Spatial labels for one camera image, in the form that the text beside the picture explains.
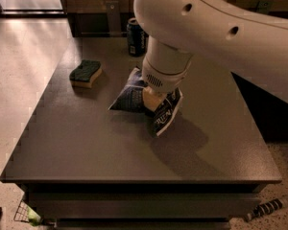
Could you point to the striped black white handle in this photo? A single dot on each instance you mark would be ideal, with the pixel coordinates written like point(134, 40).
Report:
point(267, 208)

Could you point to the right metal bracket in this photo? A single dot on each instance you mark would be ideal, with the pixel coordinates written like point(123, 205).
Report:
point(264, 6)

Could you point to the metal bracket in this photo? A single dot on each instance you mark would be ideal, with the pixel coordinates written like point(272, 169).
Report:
point(264, 6)
point(114, 19)

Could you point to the dark drawer cabinet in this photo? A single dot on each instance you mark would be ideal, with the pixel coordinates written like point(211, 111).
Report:
point(139, 211)

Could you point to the green yellow sponge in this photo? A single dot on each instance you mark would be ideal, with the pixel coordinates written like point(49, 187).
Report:
point(85, 74)

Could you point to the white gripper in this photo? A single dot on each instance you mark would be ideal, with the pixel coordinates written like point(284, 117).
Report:
point(165, 80)

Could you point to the blue pepsi can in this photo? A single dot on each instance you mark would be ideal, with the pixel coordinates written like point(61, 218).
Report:
point(136, 38)

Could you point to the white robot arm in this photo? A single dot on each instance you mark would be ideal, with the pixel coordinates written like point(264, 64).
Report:
point(254, 46)

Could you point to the blue chip bag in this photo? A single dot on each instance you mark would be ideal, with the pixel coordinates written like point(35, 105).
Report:
point(130, 99)

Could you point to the metal rail bar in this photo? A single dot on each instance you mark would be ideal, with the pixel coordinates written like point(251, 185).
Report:
point(102, 34)

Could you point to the left metal bracket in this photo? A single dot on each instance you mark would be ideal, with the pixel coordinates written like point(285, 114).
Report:
point(114, 19)

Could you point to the wire basket with green item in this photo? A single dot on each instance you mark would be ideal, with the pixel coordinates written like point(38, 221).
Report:
point(26, 214)

